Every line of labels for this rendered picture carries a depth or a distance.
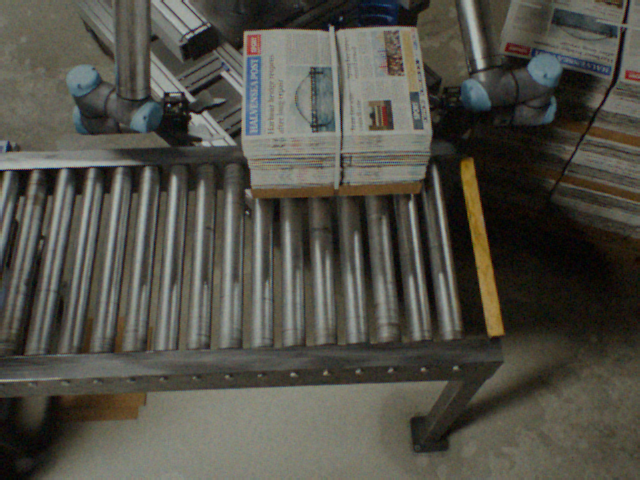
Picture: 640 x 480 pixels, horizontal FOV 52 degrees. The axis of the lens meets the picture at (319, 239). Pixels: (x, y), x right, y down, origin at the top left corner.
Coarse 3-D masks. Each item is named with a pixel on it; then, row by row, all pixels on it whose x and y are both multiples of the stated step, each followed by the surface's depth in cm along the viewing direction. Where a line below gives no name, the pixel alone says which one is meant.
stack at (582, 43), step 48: (528, 0) 172; (576, 0) 172; (624, 0) 171; (528, 48) 164; (576, 48) 164; (624, 48) 164; (576, 96) 167; (624, 96) 163; (480, 144) 196; (528, 144) 189; (576, 144) 189; (624, 144) 178; (480, 192) 218; (528, 192) 210; (576, 192) 200; (528, 240) 232
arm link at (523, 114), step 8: (552, 96) 155; (520, 104) 154; (552, 104) 154; (512, 112) 154; (520, 112) 154; (528, 112) 153; (536, 112) 153; (544, 112) 154; (552, 112) 154; (512, 120) 155; (520, 120) 155; (528, 120) 156; (536, 120) 156; (544, 120) 156; (552, 120) 156
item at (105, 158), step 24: (432, 144) 153; (456, 144) 153; (0, 168) 150; (24, 168) 150; (48, 168) 151; (72, 168) 151; (168, 168) 152; (192, 168) 153; (456, 168) 157; (24, 192) 159
